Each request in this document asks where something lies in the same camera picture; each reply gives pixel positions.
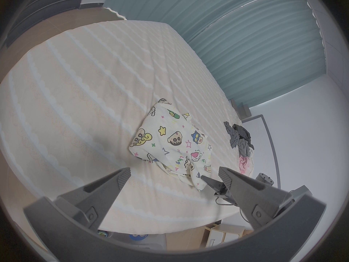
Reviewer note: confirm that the bed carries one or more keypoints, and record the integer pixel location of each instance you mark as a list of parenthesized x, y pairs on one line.
[(81, 91)]

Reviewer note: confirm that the pink garment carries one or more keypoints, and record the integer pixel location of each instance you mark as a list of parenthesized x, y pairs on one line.
[(245, 164)]

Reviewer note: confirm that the dark grey garment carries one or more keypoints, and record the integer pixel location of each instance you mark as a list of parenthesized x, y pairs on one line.
[(231, 135)]

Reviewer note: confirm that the pale wooden cabinet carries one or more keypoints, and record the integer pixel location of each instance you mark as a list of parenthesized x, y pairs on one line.
[(226, 233)]

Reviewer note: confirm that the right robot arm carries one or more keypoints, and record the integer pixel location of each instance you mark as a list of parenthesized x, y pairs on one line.
[(264, 179)]

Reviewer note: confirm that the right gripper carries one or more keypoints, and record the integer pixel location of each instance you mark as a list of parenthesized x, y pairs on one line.
[(223, 192)]

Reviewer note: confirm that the light grey garment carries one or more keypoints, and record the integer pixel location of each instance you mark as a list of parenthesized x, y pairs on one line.
[(245, 147)]

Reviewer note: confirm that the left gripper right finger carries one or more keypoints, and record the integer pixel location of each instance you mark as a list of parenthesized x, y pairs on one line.
[(253, 198)]

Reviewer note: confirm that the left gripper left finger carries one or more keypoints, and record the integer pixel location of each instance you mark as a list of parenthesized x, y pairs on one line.
[(101, 198)]

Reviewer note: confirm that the white printed pyjama top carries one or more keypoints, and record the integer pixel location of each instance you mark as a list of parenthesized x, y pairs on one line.
[(169, 140)]

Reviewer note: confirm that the blue-green curtain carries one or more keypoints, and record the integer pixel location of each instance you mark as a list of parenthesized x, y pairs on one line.
[(245, 37)]

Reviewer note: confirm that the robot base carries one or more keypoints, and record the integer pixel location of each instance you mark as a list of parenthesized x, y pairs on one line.
[(152, 241)]

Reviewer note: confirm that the grey bedside table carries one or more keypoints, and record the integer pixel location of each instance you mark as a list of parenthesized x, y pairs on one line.
[(240, 109)]

